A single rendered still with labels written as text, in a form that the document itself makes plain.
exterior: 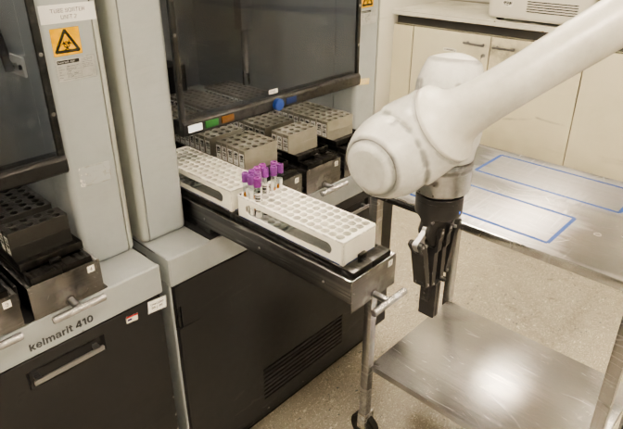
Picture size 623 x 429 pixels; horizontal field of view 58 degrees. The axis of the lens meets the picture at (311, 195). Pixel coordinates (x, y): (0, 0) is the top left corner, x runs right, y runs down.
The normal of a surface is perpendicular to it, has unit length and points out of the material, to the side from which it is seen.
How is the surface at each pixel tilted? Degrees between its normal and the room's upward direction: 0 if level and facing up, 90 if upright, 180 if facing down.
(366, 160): 96
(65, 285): 90
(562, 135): 90
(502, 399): 0
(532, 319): 0
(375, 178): 95
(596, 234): 0
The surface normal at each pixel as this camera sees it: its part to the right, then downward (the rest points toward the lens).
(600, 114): -0.70, 0.31
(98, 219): 0.73, 0.29
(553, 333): 0.00, -0.90
